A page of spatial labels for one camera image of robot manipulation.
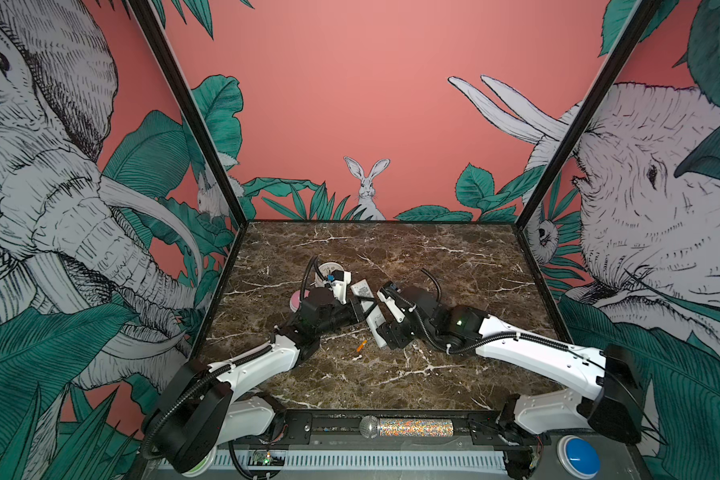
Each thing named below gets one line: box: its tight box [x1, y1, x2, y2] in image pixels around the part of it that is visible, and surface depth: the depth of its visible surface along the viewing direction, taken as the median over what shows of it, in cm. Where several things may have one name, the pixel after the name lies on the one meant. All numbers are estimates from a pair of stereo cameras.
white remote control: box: [350, 278, 387, 348], surface depth 79 cm
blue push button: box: [557, 435, 601, 479], surface depth 71 cm
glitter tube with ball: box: [359, 415, 454, 439], surface depth 73 cm
